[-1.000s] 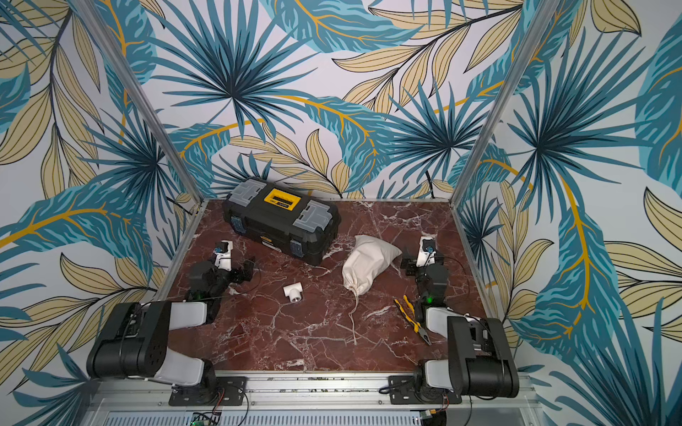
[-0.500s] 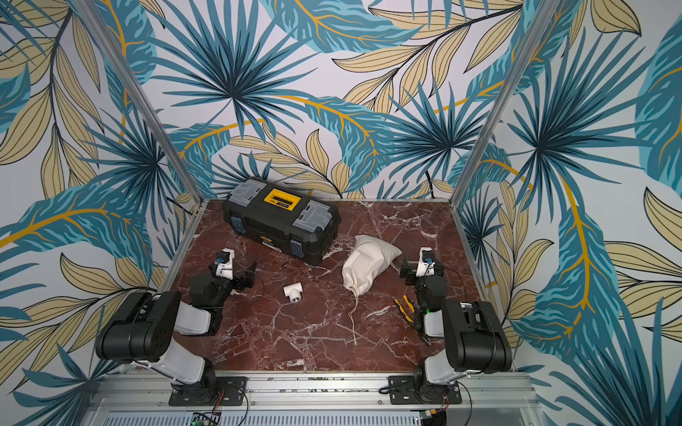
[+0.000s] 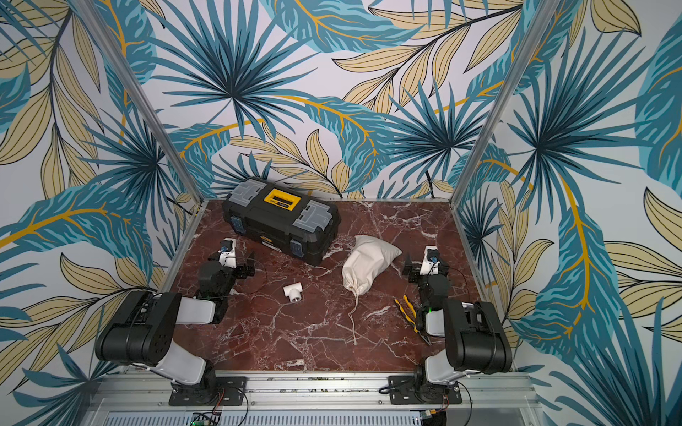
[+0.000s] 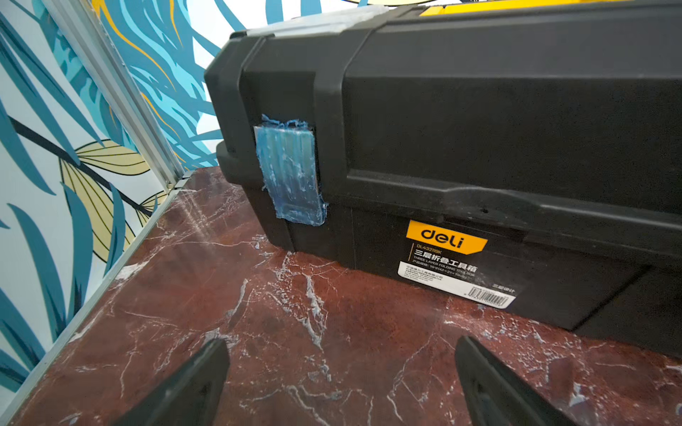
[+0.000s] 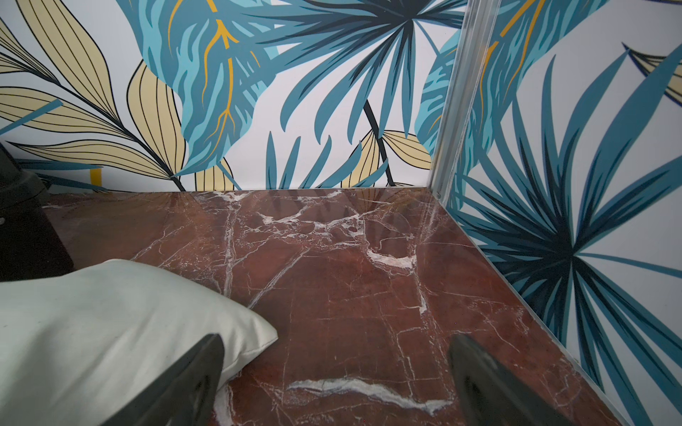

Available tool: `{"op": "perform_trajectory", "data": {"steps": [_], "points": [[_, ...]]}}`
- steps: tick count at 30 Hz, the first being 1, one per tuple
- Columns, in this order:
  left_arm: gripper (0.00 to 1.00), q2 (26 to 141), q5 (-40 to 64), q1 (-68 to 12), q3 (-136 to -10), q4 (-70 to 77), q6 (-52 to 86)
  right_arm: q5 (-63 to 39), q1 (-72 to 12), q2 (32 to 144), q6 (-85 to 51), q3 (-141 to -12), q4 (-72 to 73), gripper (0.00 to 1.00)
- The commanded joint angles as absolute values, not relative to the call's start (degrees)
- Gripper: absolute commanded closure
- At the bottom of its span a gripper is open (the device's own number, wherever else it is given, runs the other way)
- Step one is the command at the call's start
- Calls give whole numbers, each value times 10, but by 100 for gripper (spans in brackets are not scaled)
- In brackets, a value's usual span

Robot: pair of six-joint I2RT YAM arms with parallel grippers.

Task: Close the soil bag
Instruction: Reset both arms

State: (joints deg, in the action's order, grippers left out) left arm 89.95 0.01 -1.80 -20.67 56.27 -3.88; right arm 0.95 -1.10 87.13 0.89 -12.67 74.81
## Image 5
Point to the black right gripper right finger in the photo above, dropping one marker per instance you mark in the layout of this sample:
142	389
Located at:
490	394

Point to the black yellow plastic toolbox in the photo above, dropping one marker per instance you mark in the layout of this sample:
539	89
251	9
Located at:
30	247

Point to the right aluminium corner post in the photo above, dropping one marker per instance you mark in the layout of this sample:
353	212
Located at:
480	20

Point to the white cloth soil bag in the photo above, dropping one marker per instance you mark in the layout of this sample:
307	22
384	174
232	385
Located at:
76	349

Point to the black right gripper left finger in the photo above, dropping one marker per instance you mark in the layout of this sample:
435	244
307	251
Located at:
184	394

